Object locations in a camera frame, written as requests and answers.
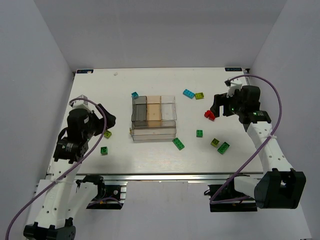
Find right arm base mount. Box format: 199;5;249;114
203;184;258;213

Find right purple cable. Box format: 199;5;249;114
209;74;283;205

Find left blue corner label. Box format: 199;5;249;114
76;69;94;74

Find small green lego brick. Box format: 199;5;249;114
196;129;203;138
100;146;109;156

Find small cyan lego brick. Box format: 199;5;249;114
131;92;139;98

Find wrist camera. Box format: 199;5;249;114
69;94;90;111
224;78;243;98

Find long green lego brick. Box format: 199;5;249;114
217;142;230;155
172;137;185;151

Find aluminium table rail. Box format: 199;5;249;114
47;172;265;183

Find lime lego brick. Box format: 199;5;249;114
210;138;220;148
194;92;204;100
103;130;112;139

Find grey smoked plastic bin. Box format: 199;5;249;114
131;96;148;127

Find red lego brick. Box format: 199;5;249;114
208;114;216;121
204;110;212;118

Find long clear plastic drawer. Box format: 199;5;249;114
130;120;177;142

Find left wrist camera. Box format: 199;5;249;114
69;94;90;111

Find purple cable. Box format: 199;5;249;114
209;74;283;205
4;97;109;240

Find orange tinted plastic bin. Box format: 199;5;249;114
146;95;162;127

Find blue corner label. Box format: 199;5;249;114
224;67;243;72
76;69;94;74

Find long cyan lego brick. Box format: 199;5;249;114
182;89;195;99

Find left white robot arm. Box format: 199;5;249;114
23;98;116;240

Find clear plastic bin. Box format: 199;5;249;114
160;95;177;121

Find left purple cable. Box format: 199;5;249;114
4;97;109;240

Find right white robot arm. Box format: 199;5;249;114
210;85;306;209

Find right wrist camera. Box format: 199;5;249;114
224;78;243;98

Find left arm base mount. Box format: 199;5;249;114
75;174;123;210

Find right blue corner label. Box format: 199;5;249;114
224;67;243;72

